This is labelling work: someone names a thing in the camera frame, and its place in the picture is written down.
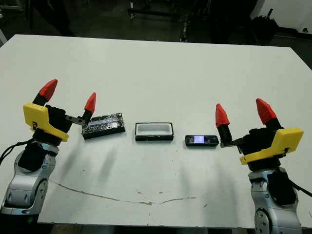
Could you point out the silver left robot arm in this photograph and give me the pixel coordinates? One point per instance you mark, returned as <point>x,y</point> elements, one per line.
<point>22,187</point>

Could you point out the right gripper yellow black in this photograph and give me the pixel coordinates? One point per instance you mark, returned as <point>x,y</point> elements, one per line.
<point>280,143</point>

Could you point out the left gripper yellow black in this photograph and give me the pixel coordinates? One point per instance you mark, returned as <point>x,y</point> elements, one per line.
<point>36,114</point>

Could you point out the black bushy bundle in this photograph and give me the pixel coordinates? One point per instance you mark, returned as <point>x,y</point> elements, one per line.
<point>264,24</point>

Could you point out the black wheeled metal frame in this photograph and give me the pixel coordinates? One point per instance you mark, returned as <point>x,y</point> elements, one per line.
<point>184,29</point>

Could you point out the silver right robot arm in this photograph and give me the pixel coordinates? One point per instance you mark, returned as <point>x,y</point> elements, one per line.
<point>268,209</point>

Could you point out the black taped box lid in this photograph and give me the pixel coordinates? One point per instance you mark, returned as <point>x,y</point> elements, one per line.
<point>104,126</point>

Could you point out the white side table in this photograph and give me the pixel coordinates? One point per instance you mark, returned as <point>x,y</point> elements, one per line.
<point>2,36</point>

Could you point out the black box with white insert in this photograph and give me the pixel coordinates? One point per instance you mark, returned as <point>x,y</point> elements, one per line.
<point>154,137</point>

